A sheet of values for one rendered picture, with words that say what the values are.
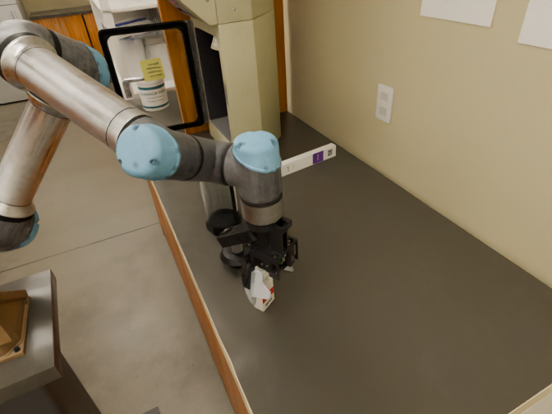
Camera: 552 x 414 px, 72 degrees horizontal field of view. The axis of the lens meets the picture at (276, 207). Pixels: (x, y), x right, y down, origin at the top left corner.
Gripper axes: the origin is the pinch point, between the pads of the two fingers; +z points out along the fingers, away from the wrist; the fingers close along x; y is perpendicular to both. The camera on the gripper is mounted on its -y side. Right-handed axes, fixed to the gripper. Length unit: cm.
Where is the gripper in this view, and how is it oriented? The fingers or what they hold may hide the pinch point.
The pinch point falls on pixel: (262, 286)
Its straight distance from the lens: 83.6
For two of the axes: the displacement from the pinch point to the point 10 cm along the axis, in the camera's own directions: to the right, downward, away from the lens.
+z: 0.6, 8.1, 5.8
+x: 5.6, -5.1, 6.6
